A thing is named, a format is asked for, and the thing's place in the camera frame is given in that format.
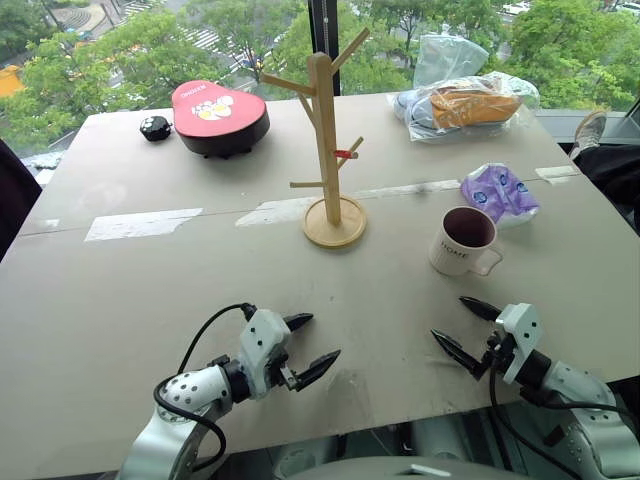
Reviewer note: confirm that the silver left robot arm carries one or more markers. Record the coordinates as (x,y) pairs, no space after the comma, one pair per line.
(190,390)

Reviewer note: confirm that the purple tissue pack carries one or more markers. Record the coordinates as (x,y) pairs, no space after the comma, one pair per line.
(495,190)

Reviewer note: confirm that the red heart-shaped box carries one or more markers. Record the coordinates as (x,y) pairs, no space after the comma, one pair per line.
(215,110)

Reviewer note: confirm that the long thin tape strip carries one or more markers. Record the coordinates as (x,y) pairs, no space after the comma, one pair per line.
(410,189)

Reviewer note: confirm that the clear bag with orange packet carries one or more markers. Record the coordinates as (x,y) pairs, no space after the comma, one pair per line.
(470,107)

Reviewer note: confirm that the wide white tape strip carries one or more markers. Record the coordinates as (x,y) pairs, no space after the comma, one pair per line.
(140,225)

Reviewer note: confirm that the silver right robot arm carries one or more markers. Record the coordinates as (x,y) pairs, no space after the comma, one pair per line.
(575,385)

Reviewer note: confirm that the grey robot torso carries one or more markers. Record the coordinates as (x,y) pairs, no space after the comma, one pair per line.
(375,472)

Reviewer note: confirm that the wooden mug tree stand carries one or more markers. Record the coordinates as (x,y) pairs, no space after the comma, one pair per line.
(330,200)

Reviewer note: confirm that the dark trouser leg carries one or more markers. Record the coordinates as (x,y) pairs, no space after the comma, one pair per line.
(620,170)

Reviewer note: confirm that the black window mullion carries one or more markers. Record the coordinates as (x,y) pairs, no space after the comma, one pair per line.
(318,25)

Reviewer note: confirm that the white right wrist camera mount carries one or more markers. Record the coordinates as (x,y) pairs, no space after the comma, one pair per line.
(522,325)

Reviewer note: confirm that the worn white tape strip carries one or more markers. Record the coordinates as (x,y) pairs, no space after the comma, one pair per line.
(270,212)

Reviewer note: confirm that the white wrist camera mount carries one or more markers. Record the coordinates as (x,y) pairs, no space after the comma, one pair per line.
(522,325)
(260,340)

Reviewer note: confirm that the red tape mark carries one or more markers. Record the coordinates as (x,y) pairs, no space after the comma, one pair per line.
(345,153)

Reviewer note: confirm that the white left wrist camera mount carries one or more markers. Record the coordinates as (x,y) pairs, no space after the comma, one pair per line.
(260,340)

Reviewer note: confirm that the small black round gadget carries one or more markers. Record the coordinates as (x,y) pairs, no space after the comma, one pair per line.
(155,128)

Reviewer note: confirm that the light blue plastic bag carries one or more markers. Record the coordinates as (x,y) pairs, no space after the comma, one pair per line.
(445,60)

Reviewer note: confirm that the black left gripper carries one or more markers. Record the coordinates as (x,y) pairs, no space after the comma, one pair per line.
(282,372)

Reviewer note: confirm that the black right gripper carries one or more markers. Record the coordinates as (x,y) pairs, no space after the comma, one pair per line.
(500,352)

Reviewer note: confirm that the white HOME mug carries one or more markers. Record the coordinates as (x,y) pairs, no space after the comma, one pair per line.
(450,255)

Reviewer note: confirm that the short white tape strip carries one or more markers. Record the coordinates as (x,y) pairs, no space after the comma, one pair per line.
(557,174)

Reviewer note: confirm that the grey sneaker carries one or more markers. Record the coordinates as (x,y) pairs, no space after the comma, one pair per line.
(590,130)

